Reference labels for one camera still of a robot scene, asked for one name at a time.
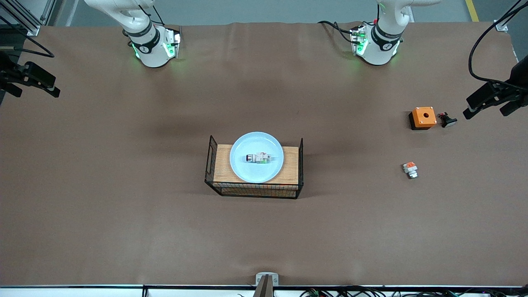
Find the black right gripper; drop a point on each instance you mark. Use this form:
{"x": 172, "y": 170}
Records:
{"x": 9, "y": 75}

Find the aluminium frame profile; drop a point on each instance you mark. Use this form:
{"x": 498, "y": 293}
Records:
{"x": 501, "y": 27}
{"x": 31, "y": 29}

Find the light blue round plate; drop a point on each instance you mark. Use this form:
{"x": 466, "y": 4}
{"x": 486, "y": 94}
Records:
{"x": 247, "y": 173}

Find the white table edge rail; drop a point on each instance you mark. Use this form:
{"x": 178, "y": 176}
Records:
{"x": 82, "y": 292}

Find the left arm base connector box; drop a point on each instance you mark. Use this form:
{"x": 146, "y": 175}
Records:
{"x": 358, "y": 41}

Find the orange white contact block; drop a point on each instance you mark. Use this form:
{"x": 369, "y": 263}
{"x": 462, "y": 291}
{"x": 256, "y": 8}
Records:
{"x": 410, "y": 169}

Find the orange button enclosure box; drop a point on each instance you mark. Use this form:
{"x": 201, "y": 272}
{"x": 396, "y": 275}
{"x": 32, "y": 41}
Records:
{"x": 424, "y": 116}

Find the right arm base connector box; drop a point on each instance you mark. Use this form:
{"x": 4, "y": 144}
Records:
{"x": 172, "y": 43}

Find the brown table mat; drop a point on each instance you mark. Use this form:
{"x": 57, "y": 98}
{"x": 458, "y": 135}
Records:
{"x": 123, "y": 227}

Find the black push button head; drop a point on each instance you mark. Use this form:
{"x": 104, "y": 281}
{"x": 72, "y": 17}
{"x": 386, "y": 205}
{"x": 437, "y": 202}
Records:
{"x": 447, "y": 121}

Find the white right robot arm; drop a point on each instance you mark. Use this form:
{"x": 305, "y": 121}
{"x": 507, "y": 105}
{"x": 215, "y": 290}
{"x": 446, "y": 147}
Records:
{"x": 148, "y": 45}

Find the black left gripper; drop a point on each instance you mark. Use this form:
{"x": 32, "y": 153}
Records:
{"x": 510, "y": 91}

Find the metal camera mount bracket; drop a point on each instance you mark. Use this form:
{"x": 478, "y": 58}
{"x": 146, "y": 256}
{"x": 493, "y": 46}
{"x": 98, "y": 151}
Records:
{"x": 266, "y": 286}

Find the push button switch green block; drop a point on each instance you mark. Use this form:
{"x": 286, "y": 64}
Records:
{"x": 260, "y": 158}

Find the yellow floor tape strip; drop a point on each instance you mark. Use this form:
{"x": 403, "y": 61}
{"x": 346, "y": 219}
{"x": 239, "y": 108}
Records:
{"x": 472, "y": 10}

